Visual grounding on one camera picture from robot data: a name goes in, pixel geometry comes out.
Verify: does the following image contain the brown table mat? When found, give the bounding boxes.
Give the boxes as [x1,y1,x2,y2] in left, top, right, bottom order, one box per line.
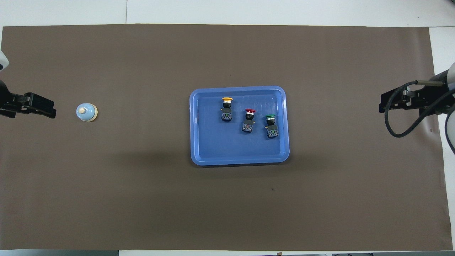
[0,24,454,251]

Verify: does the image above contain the red mushroom push button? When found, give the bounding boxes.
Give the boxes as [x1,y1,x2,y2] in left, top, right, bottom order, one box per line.
[241,108,257,133]

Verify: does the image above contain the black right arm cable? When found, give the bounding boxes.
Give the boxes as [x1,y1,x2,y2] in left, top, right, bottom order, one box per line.
[384,81,455,139]

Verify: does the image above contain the light blue service bell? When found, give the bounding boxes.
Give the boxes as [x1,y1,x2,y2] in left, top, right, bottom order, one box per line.
[76,103,98,123]

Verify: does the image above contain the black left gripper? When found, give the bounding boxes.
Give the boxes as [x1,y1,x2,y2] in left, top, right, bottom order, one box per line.
[0,80,57,120]

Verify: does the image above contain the yellow mushroom push button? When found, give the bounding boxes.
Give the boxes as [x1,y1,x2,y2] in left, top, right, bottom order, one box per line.
[220,97,234,122]

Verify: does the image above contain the blue plastic tray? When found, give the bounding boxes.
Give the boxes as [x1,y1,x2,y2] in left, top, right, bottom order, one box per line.
[189,86,290,166]

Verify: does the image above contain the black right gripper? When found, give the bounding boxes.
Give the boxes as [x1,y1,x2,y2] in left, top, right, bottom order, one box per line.
[379,70,455,117]

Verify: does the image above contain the green mushroom push button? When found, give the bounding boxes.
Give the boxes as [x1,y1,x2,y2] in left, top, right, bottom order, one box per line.
[264,114,280,139]

